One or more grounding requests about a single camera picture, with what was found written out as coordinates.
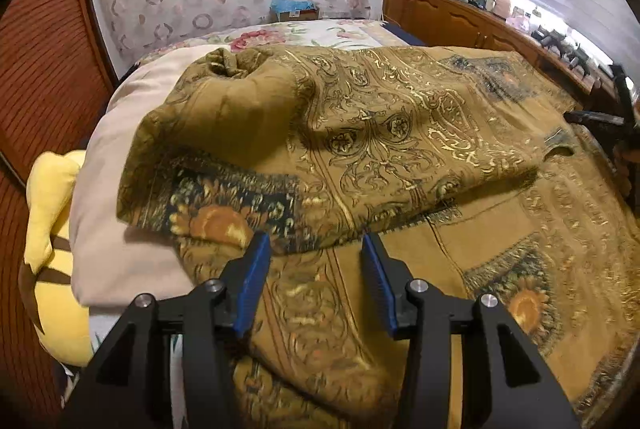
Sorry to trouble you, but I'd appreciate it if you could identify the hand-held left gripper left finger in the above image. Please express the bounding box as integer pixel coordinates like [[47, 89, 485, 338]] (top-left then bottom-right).
[[60, 231, 273, 429]]

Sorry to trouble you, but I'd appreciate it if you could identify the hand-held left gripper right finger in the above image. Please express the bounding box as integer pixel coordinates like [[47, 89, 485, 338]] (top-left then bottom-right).
[[361, 233, 583, 429]]

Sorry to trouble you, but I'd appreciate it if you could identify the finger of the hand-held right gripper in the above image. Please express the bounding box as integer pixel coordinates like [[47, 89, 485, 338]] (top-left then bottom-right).
[[609, 64, 638, 142], [564, 109, 628, 128]]

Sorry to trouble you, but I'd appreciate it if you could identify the mustard patterned shirt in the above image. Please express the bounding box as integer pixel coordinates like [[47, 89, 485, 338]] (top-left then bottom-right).
[[116, 45, 640, 429]]

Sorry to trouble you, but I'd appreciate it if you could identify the spare black gripper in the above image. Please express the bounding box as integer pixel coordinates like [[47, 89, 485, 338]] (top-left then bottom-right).
[[532, 26, 566, 50], [565, 44, 592, 70]]

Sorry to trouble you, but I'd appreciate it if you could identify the beige pillow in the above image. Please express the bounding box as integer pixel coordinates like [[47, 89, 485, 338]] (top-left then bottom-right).
[[69, 43, 241, 307]]

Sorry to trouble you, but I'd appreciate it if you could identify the long wooden cabinet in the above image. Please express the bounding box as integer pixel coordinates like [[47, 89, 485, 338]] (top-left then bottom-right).
[[382, 0, 621, 110]]

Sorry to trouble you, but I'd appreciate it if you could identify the navy blue mattress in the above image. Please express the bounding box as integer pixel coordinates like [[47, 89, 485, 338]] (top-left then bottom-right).
[[382, 21, 426, 47]]

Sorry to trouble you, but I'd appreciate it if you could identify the yellow plush toy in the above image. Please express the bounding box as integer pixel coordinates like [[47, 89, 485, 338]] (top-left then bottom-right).
[[17, 150, 96, 367]]

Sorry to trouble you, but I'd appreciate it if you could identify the small brown box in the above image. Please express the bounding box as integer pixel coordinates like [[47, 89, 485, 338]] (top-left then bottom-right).
[[276, 8, 321, 22]]

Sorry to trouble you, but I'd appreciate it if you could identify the blue plastic bag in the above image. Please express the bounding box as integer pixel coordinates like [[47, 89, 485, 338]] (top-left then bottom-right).
[[270, 0, 316, 12]]

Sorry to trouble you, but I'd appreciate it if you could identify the red-brown louvered wardrobe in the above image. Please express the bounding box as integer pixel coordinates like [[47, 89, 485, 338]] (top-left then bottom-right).
[[0, 0, 121, 429]]

